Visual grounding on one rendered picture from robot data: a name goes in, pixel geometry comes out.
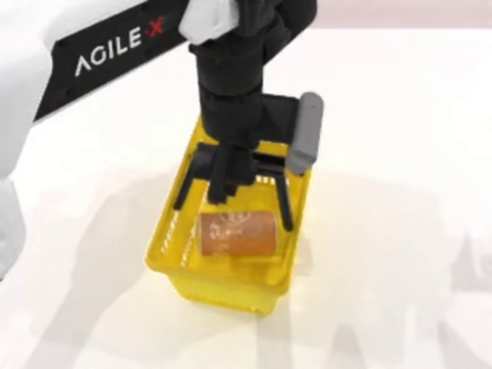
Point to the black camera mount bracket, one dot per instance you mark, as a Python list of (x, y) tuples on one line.
[(280, 115)]

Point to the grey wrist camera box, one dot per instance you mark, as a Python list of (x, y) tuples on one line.
[(305, 130)]

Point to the orange metallic can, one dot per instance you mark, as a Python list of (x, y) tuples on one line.
[(238, 234)]

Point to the yellow plastic basket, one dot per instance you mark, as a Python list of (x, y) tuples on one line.
[(215, 284)]

